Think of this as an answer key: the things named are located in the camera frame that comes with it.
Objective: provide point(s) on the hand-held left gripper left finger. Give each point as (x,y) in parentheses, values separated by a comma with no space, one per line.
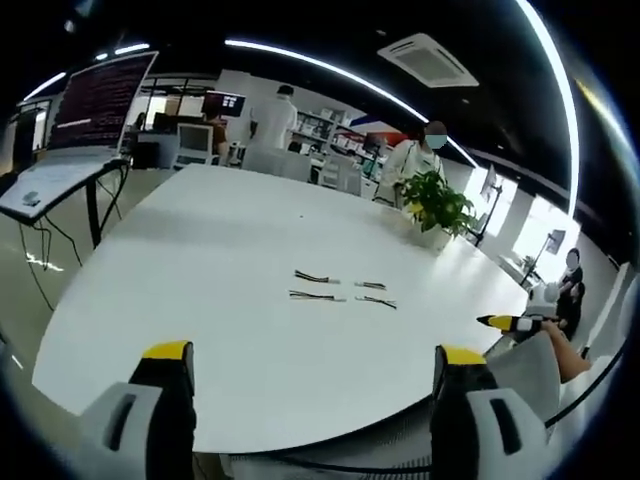
(150,430)

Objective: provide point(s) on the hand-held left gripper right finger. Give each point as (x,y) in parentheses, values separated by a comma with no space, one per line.
(465,430)

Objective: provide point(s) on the background computer monitor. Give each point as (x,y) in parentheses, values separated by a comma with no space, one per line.
(226,104)

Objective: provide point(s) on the white office chair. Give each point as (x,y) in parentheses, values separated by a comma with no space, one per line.
(194,142)

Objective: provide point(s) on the large tilted display screen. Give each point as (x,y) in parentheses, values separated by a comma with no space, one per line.
(97,100)

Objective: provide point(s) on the long ceiling light strip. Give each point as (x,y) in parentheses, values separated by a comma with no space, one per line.
(350,80)

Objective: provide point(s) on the green potted plant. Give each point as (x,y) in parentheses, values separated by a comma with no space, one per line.
(440,200)

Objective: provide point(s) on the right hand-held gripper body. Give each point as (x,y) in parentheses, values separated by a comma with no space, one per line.
(544,299)

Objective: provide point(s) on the white planter box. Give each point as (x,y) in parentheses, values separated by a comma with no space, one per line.
(429,237)

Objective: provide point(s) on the white tilted stand desk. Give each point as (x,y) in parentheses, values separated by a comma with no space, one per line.
(55,180)

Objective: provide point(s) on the black monitor stand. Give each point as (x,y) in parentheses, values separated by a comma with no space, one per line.
(492,210)

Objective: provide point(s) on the ceiling air conditioner vent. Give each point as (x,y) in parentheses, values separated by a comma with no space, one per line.
(429,60)

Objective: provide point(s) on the person's right hand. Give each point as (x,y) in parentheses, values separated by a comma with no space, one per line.
(554,329)

